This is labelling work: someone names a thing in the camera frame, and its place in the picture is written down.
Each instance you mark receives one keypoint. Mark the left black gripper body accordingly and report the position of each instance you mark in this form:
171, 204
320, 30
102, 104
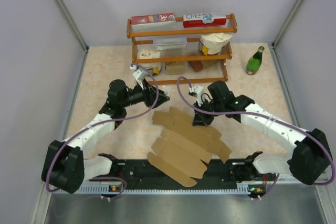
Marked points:
138, 95

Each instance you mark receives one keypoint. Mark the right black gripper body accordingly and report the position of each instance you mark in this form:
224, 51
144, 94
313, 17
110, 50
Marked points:
216, 106

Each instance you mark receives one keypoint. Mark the brown cardboard box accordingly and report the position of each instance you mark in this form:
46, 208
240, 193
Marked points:
183, 150

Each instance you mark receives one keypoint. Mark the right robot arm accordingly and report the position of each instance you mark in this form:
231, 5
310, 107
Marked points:
307, 152

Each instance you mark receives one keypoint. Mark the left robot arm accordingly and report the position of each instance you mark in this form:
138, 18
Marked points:
65, 165

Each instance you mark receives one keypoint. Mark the red white wrap box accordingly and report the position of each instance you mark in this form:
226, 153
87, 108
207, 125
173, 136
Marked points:
204, 20

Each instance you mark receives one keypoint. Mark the red foil wrap box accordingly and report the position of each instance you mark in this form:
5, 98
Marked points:
154, 22

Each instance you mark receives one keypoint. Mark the small clear plastic bag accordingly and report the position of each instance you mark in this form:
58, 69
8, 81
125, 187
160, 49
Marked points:
167, 90

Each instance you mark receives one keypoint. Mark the tan block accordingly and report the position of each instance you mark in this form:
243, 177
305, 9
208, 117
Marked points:
175, 67

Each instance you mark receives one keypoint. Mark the brown bread loaf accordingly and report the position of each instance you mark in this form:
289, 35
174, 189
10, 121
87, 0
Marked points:
200, 65

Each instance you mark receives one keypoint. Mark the small white flour bag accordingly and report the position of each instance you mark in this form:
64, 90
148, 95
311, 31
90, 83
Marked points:
153, 67

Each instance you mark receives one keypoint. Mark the green glass bottle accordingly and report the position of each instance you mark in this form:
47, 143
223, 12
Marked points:
254, 63

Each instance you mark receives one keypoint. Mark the large white flour bag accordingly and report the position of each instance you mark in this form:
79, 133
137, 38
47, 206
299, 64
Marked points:
211, 44

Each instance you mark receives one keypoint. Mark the wooden three-tier shelf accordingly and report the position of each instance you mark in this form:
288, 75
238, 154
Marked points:
191, 52

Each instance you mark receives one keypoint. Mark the clear plastic container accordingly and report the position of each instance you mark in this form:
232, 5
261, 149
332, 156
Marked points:
170, 43

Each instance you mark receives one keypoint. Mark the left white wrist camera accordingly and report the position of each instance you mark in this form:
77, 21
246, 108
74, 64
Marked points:
139, 73

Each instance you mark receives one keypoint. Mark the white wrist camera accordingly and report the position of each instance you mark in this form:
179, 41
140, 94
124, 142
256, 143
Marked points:
139, 73
198, 92

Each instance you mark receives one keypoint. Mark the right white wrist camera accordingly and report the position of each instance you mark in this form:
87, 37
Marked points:
198, 92

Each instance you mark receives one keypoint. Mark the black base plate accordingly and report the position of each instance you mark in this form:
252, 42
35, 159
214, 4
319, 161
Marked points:
140, 174

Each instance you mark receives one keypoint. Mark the grey cable duct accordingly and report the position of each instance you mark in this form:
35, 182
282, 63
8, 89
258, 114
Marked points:
114, 189

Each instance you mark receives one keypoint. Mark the aluminium frame rail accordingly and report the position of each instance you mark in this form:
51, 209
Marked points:
71, 24

